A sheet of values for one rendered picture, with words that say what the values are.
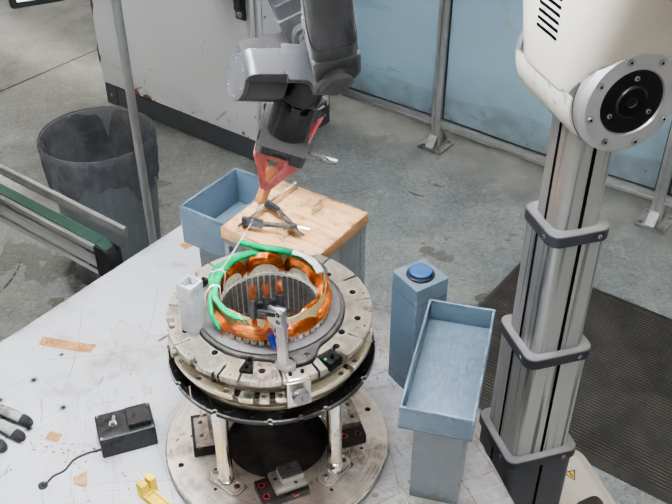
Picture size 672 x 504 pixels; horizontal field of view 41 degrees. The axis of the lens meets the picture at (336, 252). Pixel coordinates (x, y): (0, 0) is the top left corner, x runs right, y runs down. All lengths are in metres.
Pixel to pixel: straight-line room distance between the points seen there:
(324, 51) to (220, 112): 2.87
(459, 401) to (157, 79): 2.99
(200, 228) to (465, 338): 0.55
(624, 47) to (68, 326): 1.22
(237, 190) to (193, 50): 2.08
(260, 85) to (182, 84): 2.91
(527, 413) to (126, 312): 0.84
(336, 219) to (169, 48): 2.43
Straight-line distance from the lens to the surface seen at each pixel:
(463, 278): 3.24
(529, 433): 1.74
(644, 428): 2.82
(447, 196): 3.67
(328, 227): 1.62
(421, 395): 1.36
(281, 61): 1.10
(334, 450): 1.49
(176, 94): 4.06
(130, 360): 1.81
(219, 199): 1.79
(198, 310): 1.34
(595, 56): 1.24
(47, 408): 1.75
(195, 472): 1.56
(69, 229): 2.23
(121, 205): 3.00
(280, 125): 1.17
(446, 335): 1.46
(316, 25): 1.00
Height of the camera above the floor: 2.00
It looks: 37 degrees down
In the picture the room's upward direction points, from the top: straight up
